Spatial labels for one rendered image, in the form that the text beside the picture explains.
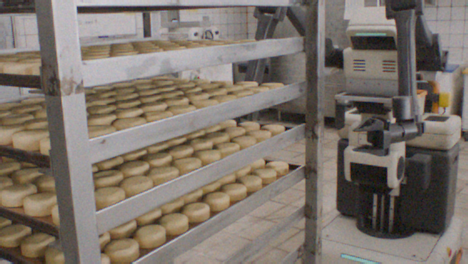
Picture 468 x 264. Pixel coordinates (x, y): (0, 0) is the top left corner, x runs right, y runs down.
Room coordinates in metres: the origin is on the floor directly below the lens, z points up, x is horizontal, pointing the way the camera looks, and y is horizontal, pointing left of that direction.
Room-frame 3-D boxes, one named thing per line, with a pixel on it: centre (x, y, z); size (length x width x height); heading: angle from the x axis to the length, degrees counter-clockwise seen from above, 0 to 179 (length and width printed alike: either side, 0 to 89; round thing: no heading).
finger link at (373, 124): (1.28, -0.38, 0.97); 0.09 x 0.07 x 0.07; 115
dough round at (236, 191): (0.89, -0.01, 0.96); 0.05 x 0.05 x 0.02
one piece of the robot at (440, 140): (2.27, -0.81, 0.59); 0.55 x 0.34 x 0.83; 55
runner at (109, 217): (0.78, 0.02, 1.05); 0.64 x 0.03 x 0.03; 145
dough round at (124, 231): (0.74, 0.18, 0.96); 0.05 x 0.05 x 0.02
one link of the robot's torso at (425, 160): (2.03, -0.71, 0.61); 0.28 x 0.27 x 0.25; 55
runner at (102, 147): (0.78, 0.02, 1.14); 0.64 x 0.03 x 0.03; 145
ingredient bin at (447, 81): (5.25, -2.25, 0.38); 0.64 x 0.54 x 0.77; 142
